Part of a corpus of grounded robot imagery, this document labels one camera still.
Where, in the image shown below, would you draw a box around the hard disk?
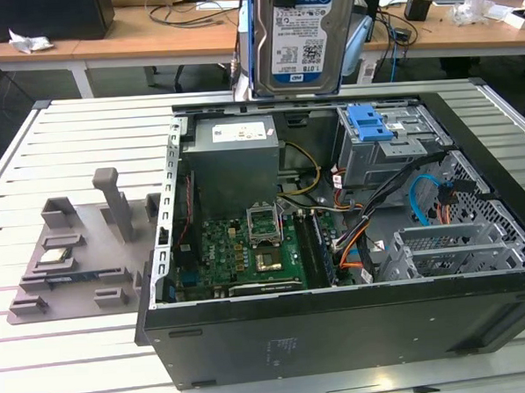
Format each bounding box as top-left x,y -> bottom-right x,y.
237,0 -> 368,101

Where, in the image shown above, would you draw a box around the orange power wire black plug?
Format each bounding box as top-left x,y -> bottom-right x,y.
434,179 -> 461,226

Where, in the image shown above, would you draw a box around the metal disk bay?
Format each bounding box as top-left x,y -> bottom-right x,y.
378,220 -> 525,284

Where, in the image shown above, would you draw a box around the black speaker box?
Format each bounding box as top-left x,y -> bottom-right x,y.
361,0 -> 383,21

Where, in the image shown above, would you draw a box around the white labelled adapter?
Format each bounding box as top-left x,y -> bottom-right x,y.
357,60 -> 379,86

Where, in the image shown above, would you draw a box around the blue drive latch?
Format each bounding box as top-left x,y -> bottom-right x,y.
346,104 -> 395,143

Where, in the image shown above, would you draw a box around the clear plastic bag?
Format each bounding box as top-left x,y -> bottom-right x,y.
449,0 -> 497,27

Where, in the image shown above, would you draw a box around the grey power supply unit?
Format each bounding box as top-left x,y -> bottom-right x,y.
179,113 -> 286,210

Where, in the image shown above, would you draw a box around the metal optical drive cage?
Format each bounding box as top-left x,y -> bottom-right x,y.
332,99 -> 456,192

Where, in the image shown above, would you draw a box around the metal socket cover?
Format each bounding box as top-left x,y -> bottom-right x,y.
244,201 -> 283,246

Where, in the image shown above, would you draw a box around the white box dark inlay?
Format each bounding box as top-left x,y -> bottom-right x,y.
501,7 -> 525,31

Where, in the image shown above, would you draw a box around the large black box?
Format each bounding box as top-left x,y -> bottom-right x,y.
0,0 -> 117,46

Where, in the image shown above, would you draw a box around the black RAM slots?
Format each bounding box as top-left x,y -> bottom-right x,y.
291,208 -> 328,291

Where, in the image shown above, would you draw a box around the installed RAM stick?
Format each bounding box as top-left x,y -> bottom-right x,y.
311,212 -> 339,283

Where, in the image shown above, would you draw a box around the crumpled white paper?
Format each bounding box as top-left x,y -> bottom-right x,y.
7,26 -> 56,55

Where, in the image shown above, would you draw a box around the green motherboard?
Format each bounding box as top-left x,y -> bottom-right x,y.
171,209 -> 352,299

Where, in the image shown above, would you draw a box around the CPU socket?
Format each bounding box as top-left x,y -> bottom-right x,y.
252,245 -> 285,273

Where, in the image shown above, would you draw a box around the black graphics card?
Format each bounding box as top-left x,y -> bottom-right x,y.
227,278 -> 304,299

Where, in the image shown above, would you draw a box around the grey parts rack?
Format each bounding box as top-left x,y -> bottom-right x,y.
0,164 -> 168,326

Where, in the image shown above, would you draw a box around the black PC case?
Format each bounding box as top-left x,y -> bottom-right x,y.
122,84 -> 525,393

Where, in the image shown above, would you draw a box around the silver CPU chip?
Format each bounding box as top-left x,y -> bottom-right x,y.
38,248 -> 71,266

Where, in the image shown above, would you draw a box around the blue hanging cable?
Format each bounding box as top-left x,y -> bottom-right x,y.
390,43 -> 405,84

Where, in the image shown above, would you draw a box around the wooden desk white frame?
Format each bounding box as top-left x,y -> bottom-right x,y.
0,36 -> 94,105
69,0 -> 525,91

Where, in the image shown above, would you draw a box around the yellow black power wire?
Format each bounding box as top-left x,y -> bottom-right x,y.
281,140 -> 323,196

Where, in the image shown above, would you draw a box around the black cable bundle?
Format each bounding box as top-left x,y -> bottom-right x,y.
352,149 -> 453,285

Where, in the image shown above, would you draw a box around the blue data wire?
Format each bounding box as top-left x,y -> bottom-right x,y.
408,173 -> 443,228

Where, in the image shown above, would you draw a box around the orange motherboard wire bundle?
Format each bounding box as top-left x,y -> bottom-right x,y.
331,203 -> 373,273

